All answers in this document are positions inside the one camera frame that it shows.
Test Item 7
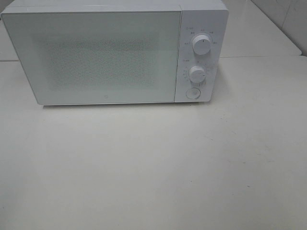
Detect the round door release button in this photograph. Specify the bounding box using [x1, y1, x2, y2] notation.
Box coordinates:
[186, 88, 201, 100]

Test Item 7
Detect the white microwave knob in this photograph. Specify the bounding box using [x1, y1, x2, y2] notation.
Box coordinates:
[189, 66, 206, 84]
[192, 34, 212, 55]

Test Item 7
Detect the white microwave door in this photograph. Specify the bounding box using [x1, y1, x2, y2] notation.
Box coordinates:
[2, 11, 181, 105]

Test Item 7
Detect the white microwave oven body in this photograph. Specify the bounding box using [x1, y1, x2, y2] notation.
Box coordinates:
[0, 0, 229, 103]

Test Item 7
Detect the white adjacent table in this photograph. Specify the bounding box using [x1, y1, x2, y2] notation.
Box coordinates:
[221, 0, 302, 58]

